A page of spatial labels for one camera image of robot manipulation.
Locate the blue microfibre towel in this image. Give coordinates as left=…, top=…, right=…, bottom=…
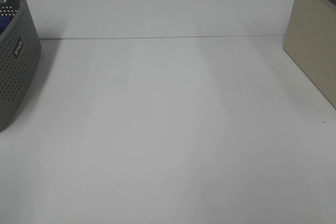
left=0, top=16, right=13, bottom=35

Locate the beige storage box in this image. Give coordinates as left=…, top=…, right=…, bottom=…
left=283, top=0, right=335, bottom=106

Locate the grey perforated plastic basket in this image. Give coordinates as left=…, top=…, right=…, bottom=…
left=1, top=0, right=41, bottom=130

